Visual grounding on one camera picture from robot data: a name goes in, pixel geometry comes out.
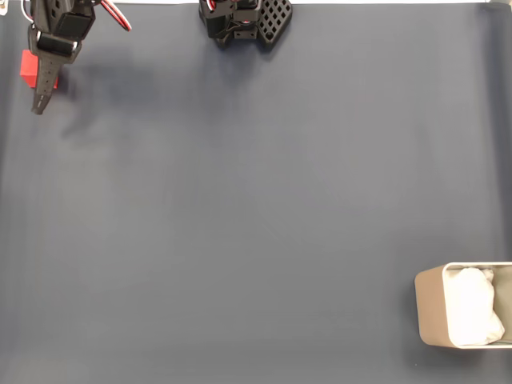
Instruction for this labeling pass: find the red cube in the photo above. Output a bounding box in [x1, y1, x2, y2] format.
[19, 50, 60, 90]

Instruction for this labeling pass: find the silver metal tin box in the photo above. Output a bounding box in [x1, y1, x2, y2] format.
[414, 262, 512, 350]

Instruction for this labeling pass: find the dark grey table mat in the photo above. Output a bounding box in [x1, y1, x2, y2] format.
[0, 2, 512, 384]

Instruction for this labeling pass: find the white crumpled tissue paper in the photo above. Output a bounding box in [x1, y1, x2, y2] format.
[446, 267, 506, 347]

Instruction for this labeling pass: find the white red servo wire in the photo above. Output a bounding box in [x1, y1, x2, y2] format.
[98, 0, 133, 32]

